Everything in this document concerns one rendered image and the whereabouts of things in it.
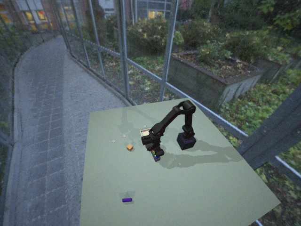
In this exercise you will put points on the white rectangular tray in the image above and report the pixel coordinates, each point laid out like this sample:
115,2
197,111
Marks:
144,132

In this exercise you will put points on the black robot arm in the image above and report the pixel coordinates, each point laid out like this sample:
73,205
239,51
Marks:
158,129

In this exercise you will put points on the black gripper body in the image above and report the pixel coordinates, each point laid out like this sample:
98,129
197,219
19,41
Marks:
159,152

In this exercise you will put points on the small tan and brown cube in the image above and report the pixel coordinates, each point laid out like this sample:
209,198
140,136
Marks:
129,147

